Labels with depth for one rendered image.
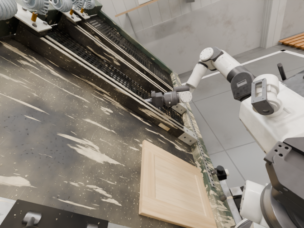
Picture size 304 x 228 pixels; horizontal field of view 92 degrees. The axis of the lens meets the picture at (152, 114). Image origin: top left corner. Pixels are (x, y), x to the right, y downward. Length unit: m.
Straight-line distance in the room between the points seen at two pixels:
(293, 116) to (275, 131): 0.07
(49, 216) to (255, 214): 0.39
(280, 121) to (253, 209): 0.33
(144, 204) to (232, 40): 4.29
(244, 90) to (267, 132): 0.22
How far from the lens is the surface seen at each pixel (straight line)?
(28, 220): 0.39
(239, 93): 0.74
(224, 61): 0.86
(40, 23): 0.86
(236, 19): 4.47
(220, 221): 0.86
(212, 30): 4.23
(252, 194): 0.34
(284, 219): 0.25
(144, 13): 3.80
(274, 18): 4.72
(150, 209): 0.59
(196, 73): 0.93
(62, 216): 0.43
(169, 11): 3.87
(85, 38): 1.13
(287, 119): 0.59
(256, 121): 0.62
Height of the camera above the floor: 1.73
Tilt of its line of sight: 35 degrees down
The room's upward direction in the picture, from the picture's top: 22 degrees counter-clockwise
